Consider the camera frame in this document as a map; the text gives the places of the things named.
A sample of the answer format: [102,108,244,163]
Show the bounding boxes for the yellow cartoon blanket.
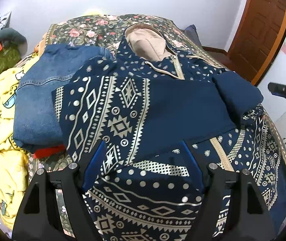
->
[0,56,39,229]

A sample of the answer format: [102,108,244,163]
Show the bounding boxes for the grey purple backpack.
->
[184,24,202,47]

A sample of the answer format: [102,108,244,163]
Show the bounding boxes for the navy patterned hooded jacket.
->
[51,23,286,241]

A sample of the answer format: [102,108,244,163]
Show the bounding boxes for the floral dark bedspread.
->
[27,14,286,237]

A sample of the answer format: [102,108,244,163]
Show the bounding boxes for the blue denim jeans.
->
[13,44,113,153]

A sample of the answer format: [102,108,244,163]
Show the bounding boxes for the wooden door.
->
[228,0,286,85]

